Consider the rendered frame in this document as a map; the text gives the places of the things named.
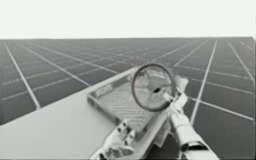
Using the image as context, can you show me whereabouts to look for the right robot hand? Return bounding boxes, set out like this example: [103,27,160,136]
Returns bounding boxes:
[163,91,189,117]

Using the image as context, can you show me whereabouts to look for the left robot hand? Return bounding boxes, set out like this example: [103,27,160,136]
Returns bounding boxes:
[98,120,137,160]

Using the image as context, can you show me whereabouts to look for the grey mesh tray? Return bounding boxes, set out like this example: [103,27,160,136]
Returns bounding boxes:
[87,71,171,135]

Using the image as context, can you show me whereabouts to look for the dark steering wheel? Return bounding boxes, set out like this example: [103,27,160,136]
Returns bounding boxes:
[131,63,178,113]

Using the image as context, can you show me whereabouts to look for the grey table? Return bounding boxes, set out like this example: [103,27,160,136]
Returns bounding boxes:
[0,65,190,160]

